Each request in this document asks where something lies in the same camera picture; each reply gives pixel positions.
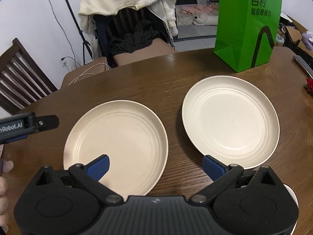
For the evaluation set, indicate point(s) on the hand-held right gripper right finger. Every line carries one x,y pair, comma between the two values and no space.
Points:
213,167

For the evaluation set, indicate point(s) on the green paper bag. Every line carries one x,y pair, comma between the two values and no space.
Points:
249,22

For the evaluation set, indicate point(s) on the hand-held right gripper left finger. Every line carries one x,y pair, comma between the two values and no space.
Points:
100,167

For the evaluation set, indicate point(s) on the wall socket with plug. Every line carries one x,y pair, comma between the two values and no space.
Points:
64,62

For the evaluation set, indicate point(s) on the person's left hand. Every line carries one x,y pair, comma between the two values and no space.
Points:
6,166

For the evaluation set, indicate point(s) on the studio light on stand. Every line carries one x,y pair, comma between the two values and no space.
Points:
73,17

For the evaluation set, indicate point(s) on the dark wooden slatted chair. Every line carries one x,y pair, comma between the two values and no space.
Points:
24,76

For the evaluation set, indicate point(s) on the pink blanket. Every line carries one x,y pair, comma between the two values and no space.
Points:
188,11

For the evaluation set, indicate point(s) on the small white black-rimmed bowl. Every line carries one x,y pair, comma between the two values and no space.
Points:
292,194

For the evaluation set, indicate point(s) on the lavender cloth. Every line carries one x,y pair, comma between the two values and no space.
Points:
307,39

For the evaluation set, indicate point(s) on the dark flat phone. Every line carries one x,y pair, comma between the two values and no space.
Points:
303,64

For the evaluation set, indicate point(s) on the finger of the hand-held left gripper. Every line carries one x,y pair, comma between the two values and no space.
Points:
49,122
16,138

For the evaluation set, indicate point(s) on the white plush toy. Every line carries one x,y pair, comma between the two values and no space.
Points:
200,19

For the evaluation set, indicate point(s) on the navy garment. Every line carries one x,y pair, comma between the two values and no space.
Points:
101,36

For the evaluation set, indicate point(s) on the wooden chair with clothes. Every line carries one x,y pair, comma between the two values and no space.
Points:
144,51

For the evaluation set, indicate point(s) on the cream plate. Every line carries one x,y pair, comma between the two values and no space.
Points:
117,139
229,120

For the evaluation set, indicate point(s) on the black garment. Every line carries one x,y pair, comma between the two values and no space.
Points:
133,39

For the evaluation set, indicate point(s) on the cardboard box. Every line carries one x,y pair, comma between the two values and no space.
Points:
293,35

